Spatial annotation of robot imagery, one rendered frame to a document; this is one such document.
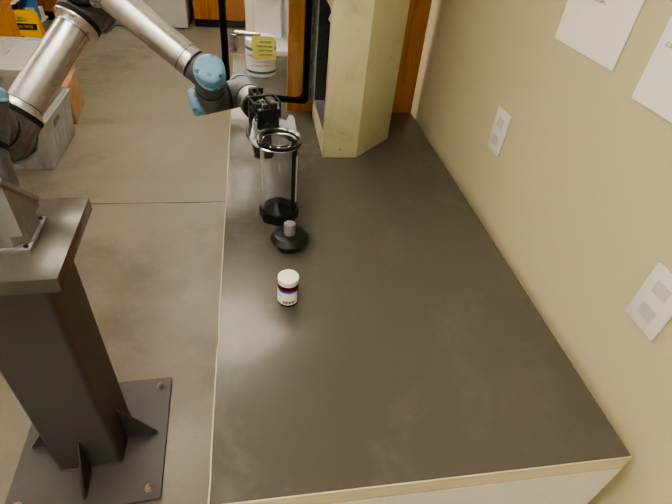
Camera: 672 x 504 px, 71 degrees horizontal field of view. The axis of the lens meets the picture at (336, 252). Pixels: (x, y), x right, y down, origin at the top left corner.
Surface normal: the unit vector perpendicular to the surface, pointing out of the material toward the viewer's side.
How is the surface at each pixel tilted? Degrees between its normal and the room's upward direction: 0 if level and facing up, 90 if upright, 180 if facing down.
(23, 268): 0
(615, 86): 90
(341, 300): 0
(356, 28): 90
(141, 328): 0
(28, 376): 90
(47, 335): 90
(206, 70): 45
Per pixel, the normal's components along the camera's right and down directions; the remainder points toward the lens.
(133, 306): 0.08, -0.77
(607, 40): -0.99, 0.04
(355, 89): 0.14, 0.64
